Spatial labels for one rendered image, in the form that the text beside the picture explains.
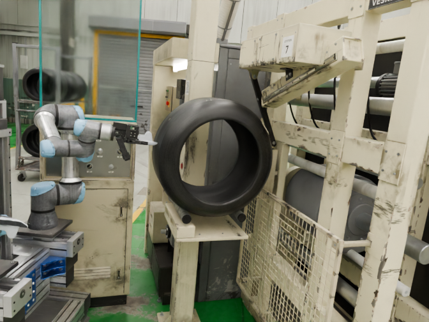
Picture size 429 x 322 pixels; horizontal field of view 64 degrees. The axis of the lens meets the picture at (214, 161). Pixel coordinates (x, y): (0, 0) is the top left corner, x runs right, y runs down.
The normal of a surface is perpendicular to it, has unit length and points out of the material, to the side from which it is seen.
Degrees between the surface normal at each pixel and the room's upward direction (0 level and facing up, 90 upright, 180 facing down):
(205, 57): 90
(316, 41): 90
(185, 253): 90
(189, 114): 55
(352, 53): 72
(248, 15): 90
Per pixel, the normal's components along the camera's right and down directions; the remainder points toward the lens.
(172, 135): -0.40, -0.19
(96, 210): 0.30, 0.21
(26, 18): -0.06, 0.18
